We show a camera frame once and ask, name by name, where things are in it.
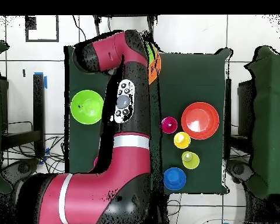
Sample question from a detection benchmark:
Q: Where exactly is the large green bowl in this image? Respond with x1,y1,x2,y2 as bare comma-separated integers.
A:
70,89,105,125

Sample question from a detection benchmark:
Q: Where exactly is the large orange bowl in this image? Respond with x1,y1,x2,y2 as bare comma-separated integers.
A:
148,50,162,85

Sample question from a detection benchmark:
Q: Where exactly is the small green bowl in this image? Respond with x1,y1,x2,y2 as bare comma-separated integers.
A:
145,41,158,64

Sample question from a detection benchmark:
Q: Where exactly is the pink cup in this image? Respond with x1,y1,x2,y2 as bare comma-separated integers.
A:
160,116,179,135

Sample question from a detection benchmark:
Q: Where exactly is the yellow cup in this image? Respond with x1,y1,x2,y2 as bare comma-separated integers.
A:
173,131,191,149

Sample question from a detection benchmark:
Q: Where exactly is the wide red-orange bowl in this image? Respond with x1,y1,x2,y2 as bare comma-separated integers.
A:
181,101,221,141

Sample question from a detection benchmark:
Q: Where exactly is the lime yellow-green cup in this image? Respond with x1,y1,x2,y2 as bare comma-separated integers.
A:
181,150,201,170

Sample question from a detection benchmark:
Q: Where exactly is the blue bowl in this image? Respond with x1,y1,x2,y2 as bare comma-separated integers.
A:
162,167,187,191

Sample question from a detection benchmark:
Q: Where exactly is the dark green tablecloth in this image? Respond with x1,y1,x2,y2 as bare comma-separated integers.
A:
64,45,233,196

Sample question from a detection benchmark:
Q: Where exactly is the black metal stand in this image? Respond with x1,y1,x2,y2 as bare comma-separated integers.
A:
1,72,47,159

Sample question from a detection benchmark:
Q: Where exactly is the tangle of cables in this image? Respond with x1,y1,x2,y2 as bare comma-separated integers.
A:
2,121,66,174

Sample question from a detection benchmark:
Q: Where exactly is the black camera stand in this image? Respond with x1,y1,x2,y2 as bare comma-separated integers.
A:
92,15,159,36

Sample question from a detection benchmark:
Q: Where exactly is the black square frame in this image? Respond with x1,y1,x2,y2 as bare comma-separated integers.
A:
24,15,60,43

